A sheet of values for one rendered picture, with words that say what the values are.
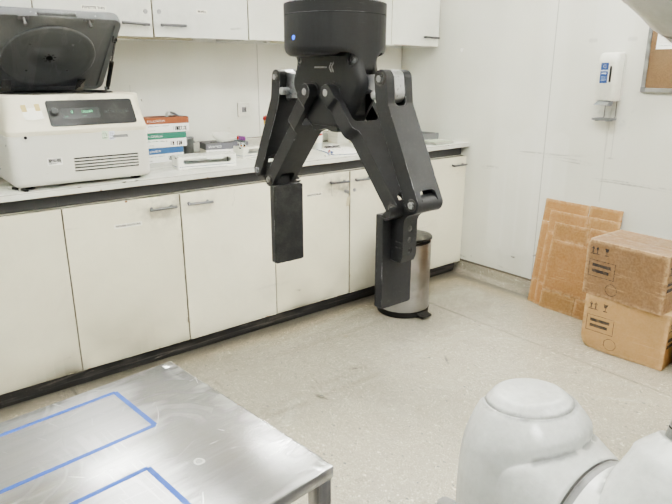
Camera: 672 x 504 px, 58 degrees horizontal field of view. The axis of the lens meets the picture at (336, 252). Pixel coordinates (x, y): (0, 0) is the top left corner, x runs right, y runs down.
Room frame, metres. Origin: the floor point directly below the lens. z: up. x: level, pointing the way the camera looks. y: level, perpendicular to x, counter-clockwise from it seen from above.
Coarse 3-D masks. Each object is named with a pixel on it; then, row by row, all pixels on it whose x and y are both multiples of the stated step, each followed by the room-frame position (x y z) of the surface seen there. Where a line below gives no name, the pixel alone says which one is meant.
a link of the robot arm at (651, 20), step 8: (624, 0) 0.67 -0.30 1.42; (632, 0) 0.66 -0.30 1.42; (640, 0) 0.66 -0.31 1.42; (648, 0) 0.66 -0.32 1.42; (656, 0) 0.66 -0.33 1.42; (664, 0) 0.66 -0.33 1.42; (632, 8) 0.69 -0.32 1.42; (640, 8) 0.68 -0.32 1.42; (648, 8) 0.67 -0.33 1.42; (656, 8) 0.67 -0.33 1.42; (664, 8) 0.67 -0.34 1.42; (640, 16) 0.71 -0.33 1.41; (648, 16) 0.69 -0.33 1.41; (656, 16) 0.68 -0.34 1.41; (664, 16) 0.68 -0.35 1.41; (648, 24) 0.72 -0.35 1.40; (656, 24) 0.70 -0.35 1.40; (664, 24) 0.69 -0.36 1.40; (664, 32) 0.71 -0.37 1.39
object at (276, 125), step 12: (276, 72) 0.51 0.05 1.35; (276, 84) 0.51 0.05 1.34; (276, 96) 0.51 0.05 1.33; (276, 108) 0.51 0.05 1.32; (288, 108) 0.52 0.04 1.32; (276, 120) 0.51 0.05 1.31; (264, 132) 0.53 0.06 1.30; (276, 132) 0.52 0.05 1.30; (264, 144) 0.53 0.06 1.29; (276, 144) 0.53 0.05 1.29; (264, 156) 0.53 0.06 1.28; (264, 168) 0.53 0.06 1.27
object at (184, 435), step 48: (144, 384) 0.95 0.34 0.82; (192, 384) 0.95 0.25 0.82; (0, 432) 0.80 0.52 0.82; (48, 432) 0.80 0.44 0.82; (96, 432) 0.80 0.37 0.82; (144, 432) 0.80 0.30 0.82; (192, 432) 0.80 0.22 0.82; (240, 432) 0.80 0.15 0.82; (0, 480) 0.69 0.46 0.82; (48, 480) 0.69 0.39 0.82; (96, 480) 0.69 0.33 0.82; (144, 480) 0.69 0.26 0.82; (192, 480) 0.69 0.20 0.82; (240, 480) 0.69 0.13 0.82; (288, 480) 0.69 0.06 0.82
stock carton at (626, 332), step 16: (592, 304) 2.80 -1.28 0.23; (608, 304) 2.74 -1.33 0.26; (592, 320) 2.79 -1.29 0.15; (608, 320) 2.73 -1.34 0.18; (624, 320) 2.67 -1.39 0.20; (640, 320) 2.62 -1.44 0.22; (656, 320) 2.57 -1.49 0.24; (592, 336) 2.78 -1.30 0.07; (608, 336) 2.72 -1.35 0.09; (624, 336) 2.66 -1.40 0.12; (640, 336) 2.61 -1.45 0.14; (656, 336) 2.57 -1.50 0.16; (608, 352) 2.71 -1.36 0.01; (624, 352) 2.66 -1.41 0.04; (640, 352) 2.61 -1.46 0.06; (656, 352) 2.56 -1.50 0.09; (656, 368) 2.55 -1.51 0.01
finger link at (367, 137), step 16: (336, 96) 0.44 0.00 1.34; (336, 112) 0.44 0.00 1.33; (352, 128) 0.43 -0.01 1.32; (368, 128) 0.44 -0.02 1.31; (368, 144) 0.42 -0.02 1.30; (384, 144) 0.43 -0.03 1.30; (368, 160) 0.42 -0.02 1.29; (384, 160) 0.42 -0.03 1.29; (384, 176) 0.41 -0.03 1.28; (384, 192) 0.41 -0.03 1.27; (400, 192) 0.41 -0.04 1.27; (400, 208) 0.40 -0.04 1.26
